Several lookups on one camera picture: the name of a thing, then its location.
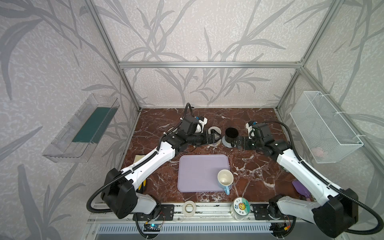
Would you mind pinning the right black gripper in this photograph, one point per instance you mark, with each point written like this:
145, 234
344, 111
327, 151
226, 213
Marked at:
244, 139

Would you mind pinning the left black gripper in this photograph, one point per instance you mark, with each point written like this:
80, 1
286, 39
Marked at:
211, 139

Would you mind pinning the black mug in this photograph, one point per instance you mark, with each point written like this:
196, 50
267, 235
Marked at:
231, 136

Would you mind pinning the grey round coaster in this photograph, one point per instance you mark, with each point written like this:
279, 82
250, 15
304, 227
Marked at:
228, 145

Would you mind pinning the white mug blue handle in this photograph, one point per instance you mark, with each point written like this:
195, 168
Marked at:
225, 179

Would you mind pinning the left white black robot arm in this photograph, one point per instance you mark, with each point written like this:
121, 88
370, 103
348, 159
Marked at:
119, 193

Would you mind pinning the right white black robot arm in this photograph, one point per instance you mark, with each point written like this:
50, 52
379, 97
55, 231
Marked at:
334, 211

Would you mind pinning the lavender plastic tray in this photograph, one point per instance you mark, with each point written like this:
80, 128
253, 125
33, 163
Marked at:
199, 173

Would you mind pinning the pink object in basket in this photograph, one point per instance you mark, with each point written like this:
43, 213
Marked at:
318, 152

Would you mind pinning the pink purple spatula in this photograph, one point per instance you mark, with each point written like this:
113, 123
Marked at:
302, 190

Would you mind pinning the yellow work glove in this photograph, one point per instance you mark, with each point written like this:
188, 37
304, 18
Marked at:
143, 186

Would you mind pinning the round lidded container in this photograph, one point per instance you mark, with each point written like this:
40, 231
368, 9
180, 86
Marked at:
240, 208

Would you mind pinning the white tape roll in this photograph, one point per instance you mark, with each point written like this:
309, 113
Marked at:
189, 208

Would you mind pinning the white wire mesh basket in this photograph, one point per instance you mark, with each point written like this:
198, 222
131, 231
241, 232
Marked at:
321, 125

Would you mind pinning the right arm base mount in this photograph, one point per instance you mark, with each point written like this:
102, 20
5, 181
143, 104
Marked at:
265, 211

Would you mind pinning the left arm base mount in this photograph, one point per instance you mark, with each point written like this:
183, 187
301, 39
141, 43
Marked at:
163, 212

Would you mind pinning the clear plastic wall bin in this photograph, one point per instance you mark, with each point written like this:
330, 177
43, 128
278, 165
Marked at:
79, 138

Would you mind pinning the aluminium front rail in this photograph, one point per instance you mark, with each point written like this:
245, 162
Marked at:
212, 212

